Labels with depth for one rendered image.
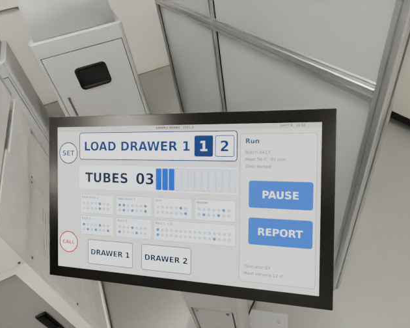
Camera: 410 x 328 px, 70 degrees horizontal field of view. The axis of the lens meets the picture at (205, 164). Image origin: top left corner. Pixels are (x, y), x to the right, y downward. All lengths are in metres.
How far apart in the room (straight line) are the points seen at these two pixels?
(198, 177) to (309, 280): 0.24
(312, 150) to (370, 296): 1.26
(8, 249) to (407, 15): 1.09
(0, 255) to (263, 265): 0.69
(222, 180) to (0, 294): 0.80
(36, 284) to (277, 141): 0.84
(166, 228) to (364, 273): 1.33
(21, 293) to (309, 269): 0.86
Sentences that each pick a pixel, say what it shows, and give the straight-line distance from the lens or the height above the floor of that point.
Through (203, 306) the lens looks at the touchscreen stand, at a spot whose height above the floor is 0.64.
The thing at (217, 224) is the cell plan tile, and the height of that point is 1.06.
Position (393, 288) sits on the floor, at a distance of 1.73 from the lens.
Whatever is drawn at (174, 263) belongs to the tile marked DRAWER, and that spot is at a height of 1.00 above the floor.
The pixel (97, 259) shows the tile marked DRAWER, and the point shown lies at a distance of 0.61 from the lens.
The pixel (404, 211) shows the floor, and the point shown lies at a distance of 2.04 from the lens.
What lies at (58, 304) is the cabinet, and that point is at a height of 0.55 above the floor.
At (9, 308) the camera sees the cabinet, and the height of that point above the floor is 0.64.
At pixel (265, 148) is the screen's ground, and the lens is 0.47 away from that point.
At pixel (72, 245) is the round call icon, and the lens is 0.63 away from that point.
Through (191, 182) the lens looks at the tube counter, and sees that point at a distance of 0.50.
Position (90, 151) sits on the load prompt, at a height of 1.15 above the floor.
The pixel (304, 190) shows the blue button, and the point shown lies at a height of 1.10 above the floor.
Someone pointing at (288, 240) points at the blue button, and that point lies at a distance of 0.49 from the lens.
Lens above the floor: 1.45
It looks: 40 degrees down
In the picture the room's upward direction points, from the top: 11 degrees counter-clockwise
